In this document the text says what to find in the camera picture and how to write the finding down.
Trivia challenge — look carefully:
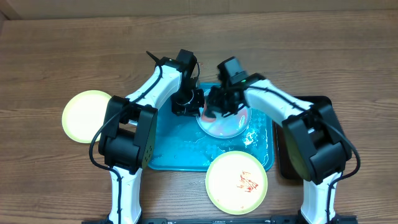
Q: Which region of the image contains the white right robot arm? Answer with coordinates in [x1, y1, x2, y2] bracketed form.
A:
[205, 57, 361, 223]

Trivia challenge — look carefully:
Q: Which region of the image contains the pink sponge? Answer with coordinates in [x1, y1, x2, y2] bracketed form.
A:
[201, 103, 216, 123]

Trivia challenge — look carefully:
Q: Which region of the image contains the yellow plate with red stain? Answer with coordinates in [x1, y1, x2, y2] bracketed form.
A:
[62, 90, 111, 144]

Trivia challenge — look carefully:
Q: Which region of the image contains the yellow plate front of tray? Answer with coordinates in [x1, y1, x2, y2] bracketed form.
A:
[205, 151, 268, 215]

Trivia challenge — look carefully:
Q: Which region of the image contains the black water tray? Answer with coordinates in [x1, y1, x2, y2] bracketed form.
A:
[272, 95, 332, 183]

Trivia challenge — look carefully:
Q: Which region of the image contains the light blue plate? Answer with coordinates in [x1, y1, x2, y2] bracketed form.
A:
[197, 105, 252, 139]

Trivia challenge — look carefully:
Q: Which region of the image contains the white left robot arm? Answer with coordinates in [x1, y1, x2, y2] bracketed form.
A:
[94, 49, 205, 223]

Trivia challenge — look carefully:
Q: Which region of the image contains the teal plastic tray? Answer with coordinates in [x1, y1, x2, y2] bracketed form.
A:
[149, 99, 274, 172]

